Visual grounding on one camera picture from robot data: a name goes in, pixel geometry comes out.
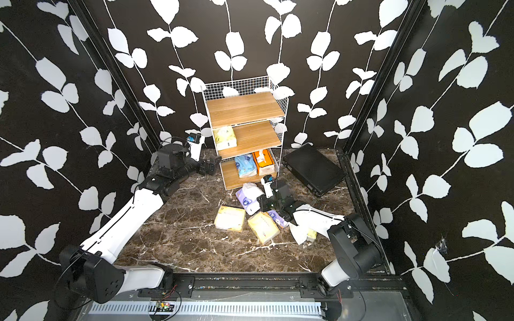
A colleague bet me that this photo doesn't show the purple tissue pack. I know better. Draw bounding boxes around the purple tissue pack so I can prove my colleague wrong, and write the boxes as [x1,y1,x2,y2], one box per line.
[236,183,264,215]
[267,210,289,229]

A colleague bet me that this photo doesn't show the purple tissue pack front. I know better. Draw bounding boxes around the purple tissue pack front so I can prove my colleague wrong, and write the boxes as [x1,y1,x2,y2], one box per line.
[236,183,264,215]

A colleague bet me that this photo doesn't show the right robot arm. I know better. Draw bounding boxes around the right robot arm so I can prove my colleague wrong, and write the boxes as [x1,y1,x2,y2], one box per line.
[258,175,382,292]

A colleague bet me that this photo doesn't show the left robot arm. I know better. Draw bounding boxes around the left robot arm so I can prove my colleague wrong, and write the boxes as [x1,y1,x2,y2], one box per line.
[54,134,222,304]

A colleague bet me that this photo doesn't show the green floral tissue pack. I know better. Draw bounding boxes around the green floral tissue pack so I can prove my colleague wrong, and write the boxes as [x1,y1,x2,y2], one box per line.
[213,127,237,151]

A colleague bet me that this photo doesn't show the light blue tissue pack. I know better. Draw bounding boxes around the light blue tissue pack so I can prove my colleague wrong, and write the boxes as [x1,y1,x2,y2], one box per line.
[234,154,257,179]

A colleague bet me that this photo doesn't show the orange tissue pack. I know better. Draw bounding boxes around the orange tissue pack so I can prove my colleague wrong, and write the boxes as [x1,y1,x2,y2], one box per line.
[252,149,276,176]

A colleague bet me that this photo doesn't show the black hard case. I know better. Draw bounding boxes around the black hard case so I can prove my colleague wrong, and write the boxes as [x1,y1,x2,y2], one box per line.
[283,144,345,197]

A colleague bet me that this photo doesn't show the small circuit board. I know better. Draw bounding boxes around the small circuit board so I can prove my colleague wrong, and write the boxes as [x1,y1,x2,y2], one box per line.
[150,301,175,314]

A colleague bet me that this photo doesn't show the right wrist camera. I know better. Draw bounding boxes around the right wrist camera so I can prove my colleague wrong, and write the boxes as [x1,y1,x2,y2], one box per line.
[261,175,275,199]

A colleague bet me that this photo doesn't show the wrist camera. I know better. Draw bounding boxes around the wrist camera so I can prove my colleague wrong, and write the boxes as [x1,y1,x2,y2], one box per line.
[186,133,205,162]
[261,175,275,199]

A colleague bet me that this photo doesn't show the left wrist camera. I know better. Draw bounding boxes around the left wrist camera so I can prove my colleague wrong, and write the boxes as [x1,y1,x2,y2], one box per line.
[186,133,205,162]

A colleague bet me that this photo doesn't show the white wire wooden shelf rack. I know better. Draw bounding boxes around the white wire wooden shelf rack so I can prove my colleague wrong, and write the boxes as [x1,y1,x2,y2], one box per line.
[202,76,289,190]

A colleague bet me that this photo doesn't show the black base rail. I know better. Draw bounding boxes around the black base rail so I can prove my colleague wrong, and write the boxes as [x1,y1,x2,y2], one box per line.
[139,272,408,300]

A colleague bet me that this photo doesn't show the white ribbed cable duct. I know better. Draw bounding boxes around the white ribbed cable duct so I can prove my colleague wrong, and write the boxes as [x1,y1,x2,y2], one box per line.
[88,301,325,318]

